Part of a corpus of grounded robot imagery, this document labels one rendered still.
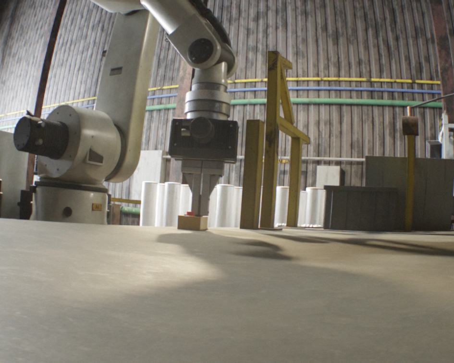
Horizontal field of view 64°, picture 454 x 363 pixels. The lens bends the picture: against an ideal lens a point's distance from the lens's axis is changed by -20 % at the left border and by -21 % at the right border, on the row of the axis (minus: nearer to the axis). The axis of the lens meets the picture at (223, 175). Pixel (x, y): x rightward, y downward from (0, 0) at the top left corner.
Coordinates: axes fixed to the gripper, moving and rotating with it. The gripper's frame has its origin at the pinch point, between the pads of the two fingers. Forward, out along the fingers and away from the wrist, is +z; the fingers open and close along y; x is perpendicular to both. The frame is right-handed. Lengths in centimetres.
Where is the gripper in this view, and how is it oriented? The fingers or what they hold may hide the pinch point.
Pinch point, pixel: (200, 205)
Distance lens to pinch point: 152.7
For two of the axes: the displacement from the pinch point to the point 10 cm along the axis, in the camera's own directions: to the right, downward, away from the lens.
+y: -10.0, -0.6, 0.7
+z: -0.7, 9.9, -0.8
